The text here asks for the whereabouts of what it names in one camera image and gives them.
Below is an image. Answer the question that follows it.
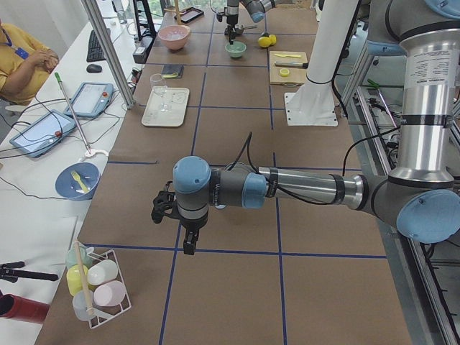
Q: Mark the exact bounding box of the steel muddler black cap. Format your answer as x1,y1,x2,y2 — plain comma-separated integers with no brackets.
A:
274,61,308,69

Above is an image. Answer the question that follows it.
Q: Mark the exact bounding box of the yellow lemon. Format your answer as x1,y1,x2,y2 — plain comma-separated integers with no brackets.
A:
268,34,277,46
257,36,272,48

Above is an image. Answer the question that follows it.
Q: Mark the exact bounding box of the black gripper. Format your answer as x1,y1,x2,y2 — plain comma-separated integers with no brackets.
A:
226,24,236,45
180,212,208,255

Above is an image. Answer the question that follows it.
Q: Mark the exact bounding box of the yellow lemon back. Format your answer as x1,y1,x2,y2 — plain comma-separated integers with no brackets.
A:
268,34,277,46

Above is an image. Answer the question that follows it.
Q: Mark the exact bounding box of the steel ice scoop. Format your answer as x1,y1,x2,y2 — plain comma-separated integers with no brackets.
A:
234,24,257,35

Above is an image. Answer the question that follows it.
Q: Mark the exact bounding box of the grey folded cloth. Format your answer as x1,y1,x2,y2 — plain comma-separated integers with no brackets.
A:
161,64,184,79

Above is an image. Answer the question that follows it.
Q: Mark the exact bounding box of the pink cup in rack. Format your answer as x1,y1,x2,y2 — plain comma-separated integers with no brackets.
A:
93,280,127,307

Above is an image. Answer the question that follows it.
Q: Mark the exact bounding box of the cream bear tray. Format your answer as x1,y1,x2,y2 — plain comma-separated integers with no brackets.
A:
141,88,190,127

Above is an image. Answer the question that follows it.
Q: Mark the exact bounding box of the white cup in rack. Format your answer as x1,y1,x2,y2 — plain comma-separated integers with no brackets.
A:
87,259,119,285

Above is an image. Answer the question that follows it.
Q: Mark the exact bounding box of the teach pendant far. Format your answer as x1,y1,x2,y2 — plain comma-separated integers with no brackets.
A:
70,82,114,119

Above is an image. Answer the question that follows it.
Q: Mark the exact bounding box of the person in yellow shirt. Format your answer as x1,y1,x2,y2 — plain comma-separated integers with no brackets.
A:
1,23,60,105

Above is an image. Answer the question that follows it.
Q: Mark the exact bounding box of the teach pendant near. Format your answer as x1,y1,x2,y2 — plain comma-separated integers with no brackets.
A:
9,110,76,158

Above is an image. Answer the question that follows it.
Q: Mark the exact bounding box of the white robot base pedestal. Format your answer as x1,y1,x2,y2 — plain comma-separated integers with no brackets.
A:
285,0,359,127

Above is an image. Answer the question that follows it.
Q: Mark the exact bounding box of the clear wine glass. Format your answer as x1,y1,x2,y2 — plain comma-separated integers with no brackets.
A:
149,73,169,112

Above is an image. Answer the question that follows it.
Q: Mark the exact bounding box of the green bowl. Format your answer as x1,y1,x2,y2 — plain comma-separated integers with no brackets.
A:
225,40,247,58

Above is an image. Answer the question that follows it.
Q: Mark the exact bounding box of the black computer mouse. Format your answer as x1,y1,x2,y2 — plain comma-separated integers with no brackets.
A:
86,64,102,73

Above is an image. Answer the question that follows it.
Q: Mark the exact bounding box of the wooden cutting board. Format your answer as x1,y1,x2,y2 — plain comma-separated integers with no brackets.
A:
269,51,308,86

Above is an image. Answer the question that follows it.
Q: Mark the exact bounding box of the red bottle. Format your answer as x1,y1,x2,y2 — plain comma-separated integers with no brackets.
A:
1,294,50,324

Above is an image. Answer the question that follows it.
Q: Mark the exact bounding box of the yellow cup in rack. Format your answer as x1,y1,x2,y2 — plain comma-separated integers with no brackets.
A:
66,264,83,296

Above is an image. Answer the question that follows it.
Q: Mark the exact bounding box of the white wire cup rack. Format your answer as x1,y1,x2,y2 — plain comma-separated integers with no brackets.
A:
65,241,132,329

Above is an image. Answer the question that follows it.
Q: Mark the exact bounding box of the black keyboard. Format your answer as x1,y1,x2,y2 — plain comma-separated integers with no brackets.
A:
86,30,106,63

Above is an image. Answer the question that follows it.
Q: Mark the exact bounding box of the teach pendant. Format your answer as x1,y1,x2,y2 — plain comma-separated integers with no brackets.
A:
9,110,76,158
70,82,114,119

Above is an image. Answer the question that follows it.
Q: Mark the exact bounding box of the blue bowl with fork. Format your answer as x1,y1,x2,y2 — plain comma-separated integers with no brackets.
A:
55,162,101,201

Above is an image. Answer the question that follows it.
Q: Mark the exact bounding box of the pink bowl of ice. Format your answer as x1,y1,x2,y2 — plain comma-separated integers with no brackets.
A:
157,25,191,50

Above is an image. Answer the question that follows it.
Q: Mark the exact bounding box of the yellow lemon front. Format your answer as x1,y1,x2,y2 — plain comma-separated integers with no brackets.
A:
257,36,272,48

